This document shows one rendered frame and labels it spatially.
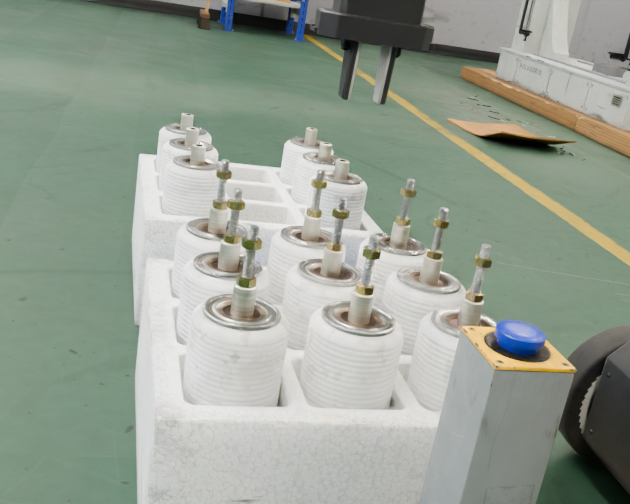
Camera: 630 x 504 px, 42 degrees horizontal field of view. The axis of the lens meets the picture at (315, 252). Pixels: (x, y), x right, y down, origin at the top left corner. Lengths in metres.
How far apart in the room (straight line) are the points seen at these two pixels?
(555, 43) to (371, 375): 4.53
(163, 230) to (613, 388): 0.67
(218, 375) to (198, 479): 0.10
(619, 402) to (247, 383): 0.49
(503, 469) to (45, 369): 0.69
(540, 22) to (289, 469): 4.72
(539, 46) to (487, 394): 4.77
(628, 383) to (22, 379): 0.77
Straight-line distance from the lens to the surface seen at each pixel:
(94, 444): 1.03
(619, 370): 1.06
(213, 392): 0.78
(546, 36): 5.31
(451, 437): 0.70
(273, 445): 0.77
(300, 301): 0.89
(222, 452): 0.77
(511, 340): 0.65
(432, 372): 0.84
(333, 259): 0.90
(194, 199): 1.27
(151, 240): 1.26
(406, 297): 0.92
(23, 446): 1.03
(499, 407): 0.65
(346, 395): 0.80
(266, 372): 0.77
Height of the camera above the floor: 0.57
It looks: 19 degrees down
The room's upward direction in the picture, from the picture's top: 10 degrees clockwise
